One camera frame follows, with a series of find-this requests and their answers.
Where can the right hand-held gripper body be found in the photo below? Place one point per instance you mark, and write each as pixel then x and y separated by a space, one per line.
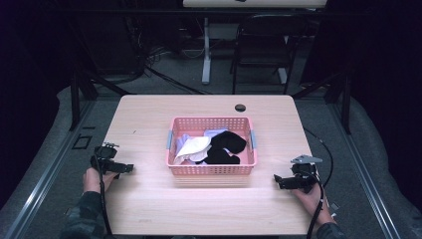
pixel 307 171

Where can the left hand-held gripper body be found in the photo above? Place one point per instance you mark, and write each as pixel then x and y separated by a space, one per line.
pixel 105 153

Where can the person's right hand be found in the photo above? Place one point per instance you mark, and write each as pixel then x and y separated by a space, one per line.
pixel 312 202

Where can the person's left hand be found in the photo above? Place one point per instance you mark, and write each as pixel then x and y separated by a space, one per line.
pixel 90 181

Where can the small grey tag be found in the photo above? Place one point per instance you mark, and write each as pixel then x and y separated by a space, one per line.
pixel 334 206

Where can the lavender sock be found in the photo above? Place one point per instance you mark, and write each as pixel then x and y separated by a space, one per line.
pixel 214 132
pixel 182 141

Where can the black metal stand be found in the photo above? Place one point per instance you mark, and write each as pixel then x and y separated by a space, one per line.
pixel 345 99
pixel 75 99

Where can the white sock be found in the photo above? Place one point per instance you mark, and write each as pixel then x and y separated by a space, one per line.
pixel 194 147

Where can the black sock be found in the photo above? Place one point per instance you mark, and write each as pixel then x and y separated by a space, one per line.
pixel 220 158
pixel 229 141

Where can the pink plastic basket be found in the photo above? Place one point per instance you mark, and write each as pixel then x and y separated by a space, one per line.
pixel 212 170

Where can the black folding chair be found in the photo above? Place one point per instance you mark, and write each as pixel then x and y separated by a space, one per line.
pixel 262 49

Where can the white desk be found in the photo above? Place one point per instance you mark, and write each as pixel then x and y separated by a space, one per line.
pixel 206 49

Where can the metal floor rail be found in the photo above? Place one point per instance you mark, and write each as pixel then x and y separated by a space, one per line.
pixel 43 186
pixel 365 179

